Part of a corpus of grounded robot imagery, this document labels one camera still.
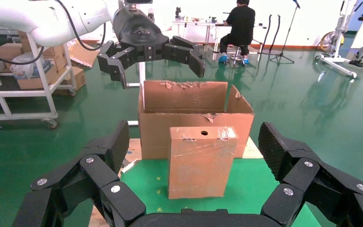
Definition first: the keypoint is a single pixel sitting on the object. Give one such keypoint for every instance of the white metal stand frame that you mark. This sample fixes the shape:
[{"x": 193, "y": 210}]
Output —
[{"x": 341, "y": 31}]

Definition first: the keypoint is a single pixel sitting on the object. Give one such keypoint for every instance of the flat cardboard sheet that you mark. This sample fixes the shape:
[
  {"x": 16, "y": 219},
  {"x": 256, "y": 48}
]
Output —
[{"x": 82, "y": 56}]

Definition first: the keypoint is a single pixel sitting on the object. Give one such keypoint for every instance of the seated person in black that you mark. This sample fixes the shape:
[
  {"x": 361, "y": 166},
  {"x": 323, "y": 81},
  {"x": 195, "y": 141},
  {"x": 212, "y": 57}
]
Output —
[{"x": 241, "y": 22}]

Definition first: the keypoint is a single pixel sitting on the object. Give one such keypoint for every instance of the clear plastic bag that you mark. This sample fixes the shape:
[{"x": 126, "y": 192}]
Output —
[{"x": 25, "y": 67}]

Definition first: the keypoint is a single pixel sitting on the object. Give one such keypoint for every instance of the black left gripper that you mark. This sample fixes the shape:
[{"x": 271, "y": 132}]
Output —
[{"x": 137, "y": 31}]

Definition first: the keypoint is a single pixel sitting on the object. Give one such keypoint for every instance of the printed brown cardboard box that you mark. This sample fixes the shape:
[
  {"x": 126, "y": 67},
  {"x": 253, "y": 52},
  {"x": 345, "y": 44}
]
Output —
[{"x": 75, "y": 80}]

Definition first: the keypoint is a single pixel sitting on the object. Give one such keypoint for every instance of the small brown cardboard box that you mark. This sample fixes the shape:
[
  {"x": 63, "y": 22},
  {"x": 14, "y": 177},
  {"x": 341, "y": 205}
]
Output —
[{"x": 9, "y": 50}]

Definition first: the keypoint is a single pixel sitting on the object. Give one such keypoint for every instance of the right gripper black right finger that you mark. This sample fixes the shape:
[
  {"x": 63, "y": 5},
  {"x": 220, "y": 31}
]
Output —
[{"x": 306, "y": 178}]

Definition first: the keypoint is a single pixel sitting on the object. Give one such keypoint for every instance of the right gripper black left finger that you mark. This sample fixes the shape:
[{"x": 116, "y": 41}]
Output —
[{"x": 97, "y": 175}]

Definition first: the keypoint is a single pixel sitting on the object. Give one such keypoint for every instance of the black curved tube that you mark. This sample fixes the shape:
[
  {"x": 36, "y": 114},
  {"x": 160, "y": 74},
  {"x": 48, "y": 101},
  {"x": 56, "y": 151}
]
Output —
[
  {"x": 275, "y": 36},
  {"x": 265, "y": 37}
]

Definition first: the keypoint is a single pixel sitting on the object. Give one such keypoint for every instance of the small black desktop device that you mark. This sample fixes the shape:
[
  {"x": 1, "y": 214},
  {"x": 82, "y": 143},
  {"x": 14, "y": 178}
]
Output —
[{"x": 178, "y": 12}]

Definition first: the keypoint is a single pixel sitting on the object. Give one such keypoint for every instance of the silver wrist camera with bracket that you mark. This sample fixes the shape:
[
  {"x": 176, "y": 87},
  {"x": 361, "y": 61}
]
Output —
[{"x": 137, "y": 1}]

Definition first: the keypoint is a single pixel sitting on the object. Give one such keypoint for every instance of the green cloth mat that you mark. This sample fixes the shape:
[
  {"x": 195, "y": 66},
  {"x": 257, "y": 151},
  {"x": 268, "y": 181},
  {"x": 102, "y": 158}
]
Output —
[{"x": 250, "y": 188}]

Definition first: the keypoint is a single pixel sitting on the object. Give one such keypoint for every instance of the white metal shelf cart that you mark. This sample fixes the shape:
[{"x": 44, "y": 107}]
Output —
[{"x": 12, "y": 93}]

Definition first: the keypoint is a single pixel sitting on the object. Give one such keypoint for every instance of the black tripod stand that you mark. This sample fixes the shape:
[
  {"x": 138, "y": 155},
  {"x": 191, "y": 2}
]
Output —
[{"x": 286, "y": 37}]

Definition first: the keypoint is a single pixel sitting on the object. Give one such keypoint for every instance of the white desk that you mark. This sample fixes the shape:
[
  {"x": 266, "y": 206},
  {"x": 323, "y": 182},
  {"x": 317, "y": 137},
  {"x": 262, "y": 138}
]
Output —
[{"x": 200, "y": 24}]

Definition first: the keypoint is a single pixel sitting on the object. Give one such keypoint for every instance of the large open cardboard carton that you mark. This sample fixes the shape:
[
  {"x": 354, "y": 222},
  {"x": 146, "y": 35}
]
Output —
[{"x": 156, "y": 134}]

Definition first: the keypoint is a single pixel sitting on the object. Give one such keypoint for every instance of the wide brown cardboard box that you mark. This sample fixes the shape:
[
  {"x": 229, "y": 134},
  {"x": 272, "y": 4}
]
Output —
[{"x": 34, "y": 83}]

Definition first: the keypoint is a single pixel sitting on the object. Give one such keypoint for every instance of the stacked brown cardboard boxes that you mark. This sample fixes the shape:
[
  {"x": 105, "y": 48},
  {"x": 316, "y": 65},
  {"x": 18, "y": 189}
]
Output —
[{"x": 56, "y": 58}]

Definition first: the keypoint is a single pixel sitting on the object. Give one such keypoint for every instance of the white metal floor frame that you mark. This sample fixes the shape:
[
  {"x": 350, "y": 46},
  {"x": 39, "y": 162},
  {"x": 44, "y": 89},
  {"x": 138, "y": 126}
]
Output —
[{"x": 142, "y": 72}]

